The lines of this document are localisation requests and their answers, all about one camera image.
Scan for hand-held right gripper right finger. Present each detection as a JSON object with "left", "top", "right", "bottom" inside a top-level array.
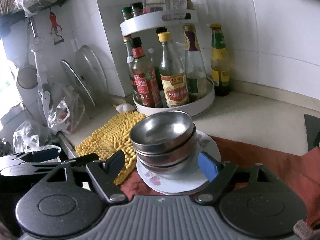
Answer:
[{"left": 195, "top": 151, "right": 282, "bottom": 205}]

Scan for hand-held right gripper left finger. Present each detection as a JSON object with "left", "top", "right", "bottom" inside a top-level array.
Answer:
[{"left": 37, "top": 150, "right": 128, "bottom": 205}]

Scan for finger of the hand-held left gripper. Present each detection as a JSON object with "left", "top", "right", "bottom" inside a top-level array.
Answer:
[
  {"left": 0, "top": 147, "right": 62, "bottom": 166},
  {"left": 0, "top": 153, "right": 100, "bottom": 178}
]

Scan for white floral plate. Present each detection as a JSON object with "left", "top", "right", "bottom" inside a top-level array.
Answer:
[
  {"left": 142, "top": 177, "right": 209, "bottom": 196},
  {"left": 136, "top": 129, "right": 222, "bottom": 193}
]

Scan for stainless steel bowl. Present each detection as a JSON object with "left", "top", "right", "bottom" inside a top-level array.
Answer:
[
  {"left": 137, "top": 140, "right": 200, "bottom": 173},
  {"left": 134, "top": 124, "right": 197, "bottom": 164},
  {"left": 129, "top": 110, "right": 193, "bottom": 153}
]

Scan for steel sink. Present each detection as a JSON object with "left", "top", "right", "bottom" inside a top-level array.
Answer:
[{"left": 56, "top": 131, "right": 79, "bottom": 160}]

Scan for yellow chenille mat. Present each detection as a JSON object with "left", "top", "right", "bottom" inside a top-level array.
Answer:
[{"left": 74, "top": 112, "right": 148, "bottom": 185}]

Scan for crumpled clear plastic bag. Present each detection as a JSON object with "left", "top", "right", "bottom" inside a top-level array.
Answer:
[{"left": 12, "top": 120, "right": 54, "bottom": 153}]

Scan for clear plastic bag red contents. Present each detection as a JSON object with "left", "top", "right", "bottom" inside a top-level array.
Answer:
[{"left": 47, "top": 86, "right": 85, "bottom": 134}]

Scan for red-brown cloth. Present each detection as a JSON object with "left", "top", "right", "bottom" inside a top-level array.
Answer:
[{"left": 117, "top": 135, "right": 320, "bottom": 228}]

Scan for garlic bulb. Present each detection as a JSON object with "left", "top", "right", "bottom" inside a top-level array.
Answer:
[{"left": 115, "top": 103, "right": 137, "bottom": 114}]

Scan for white kitchen utensil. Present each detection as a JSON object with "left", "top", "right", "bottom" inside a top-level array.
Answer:
[{"left": 34, "top": 47, "right": 54, "bottom": 128}]

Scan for glass pot lid black knob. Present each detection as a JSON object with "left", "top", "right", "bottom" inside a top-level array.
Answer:
[{"left": 60, "top": 59, "right": 97, "bottom": 108}]

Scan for metal mesh strainer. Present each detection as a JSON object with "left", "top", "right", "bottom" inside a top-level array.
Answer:
[{"left": 16, "top": 25, "right": 38, "bottom": 90}]

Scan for red label soy sauce bottle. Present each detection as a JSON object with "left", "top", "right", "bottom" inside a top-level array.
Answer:
[{"left": 130, "top": 37, "right": 162, "bottom": 108}]

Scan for yellow cap vinegar bottle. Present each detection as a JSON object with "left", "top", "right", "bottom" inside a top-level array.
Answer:
[{"left": 157, "top": 32, "right": 189, "bottom": 108}]

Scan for large glass pot lid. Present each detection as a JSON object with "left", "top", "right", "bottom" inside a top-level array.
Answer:
[{"left": 75, "top": 44, "right": 108, "bottom": 100}]

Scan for clear bottle purple label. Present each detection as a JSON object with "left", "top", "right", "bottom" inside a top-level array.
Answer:
[{"left": 182, "top": 24, "right": 208, "bottom": 100}]

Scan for green bottle yellow label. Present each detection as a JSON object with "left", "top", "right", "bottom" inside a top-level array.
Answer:
[{"left": 210, "top": 24, "right": 230, "bottom": 97}]

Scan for small clear bottle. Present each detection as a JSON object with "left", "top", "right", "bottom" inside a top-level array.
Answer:
[{"left": 147, "top": 48, "right": 163, "bottom": 90}]

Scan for black gas stove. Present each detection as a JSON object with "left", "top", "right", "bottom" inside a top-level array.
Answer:
[{"left": 304, "top": 114, "right": 320, "bottom": 150}]

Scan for white two-tier condiment rack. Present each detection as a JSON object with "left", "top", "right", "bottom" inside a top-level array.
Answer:
[{"left": 119, "top": 10, "right": 215, "bottom": 117}]

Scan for green cap spice jar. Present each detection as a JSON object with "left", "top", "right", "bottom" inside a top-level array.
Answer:
[{"left": 122, "top": 6, "right": 133, "bottom": 20}]

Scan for dark cap spice jar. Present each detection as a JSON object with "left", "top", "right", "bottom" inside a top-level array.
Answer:
[{"left": 131, "top": 2, "right": 143, "bottom": 17}]

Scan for bundle of chopsticks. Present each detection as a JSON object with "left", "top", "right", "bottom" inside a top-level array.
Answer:
[{"left": 0, "top": 0, "right": 19, "bottom": 15}]

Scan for red handled peeler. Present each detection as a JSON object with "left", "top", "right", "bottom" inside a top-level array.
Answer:
[{"left": 49, "top": 11, "right": 64, "bottom": 46}]

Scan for dark wall shelf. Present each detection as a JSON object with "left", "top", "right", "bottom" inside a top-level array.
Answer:
[{"left": 0, "top": 0, "right": 73, "bottom": 28}]

